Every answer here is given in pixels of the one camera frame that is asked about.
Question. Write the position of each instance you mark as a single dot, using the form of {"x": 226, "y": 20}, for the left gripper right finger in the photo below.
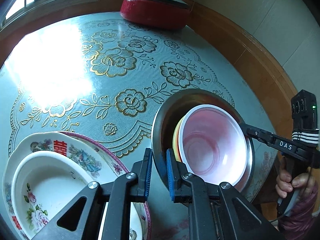
{"x": 215, "y": 211}

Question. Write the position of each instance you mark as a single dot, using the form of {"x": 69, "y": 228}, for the large purple floral plate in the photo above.
{"x": 141, "y": 208}

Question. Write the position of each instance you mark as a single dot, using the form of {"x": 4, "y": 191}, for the small white rose dish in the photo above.
{"x": 43, "y": 183}

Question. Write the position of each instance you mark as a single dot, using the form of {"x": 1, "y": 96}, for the stainless steel bowl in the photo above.
{"x": 170, "y": 113}

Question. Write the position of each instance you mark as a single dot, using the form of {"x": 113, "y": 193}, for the person right hand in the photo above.
{"x": 286, "y": 184}

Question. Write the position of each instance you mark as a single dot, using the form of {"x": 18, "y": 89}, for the pink jacket right sleeve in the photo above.
{"x": 301, "y": 219}

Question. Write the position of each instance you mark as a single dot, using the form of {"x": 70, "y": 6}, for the floral plastic tablecloth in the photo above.
{"x": 105, "y": 78}

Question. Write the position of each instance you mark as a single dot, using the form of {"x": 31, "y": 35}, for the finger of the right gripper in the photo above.
{"x": 261, "y": 135}

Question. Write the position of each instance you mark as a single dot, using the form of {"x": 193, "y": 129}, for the red plastic bowl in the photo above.
{"x": 212, "y": 145}

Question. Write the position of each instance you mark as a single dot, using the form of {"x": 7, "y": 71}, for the red pot with lid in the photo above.
{"x": 164, "y": 14}

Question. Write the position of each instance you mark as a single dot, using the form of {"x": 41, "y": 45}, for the yellow bowl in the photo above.
{"x": 175, "y": 141}

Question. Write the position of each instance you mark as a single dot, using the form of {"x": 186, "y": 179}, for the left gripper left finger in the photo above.
{"x": 102, "y": 211}

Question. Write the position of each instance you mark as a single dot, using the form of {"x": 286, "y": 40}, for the white plate red characters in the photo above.
{"x": 60, "y": 143}

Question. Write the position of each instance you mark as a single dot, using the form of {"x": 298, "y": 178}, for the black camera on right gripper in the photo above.
{"x": 305, "y": 121}

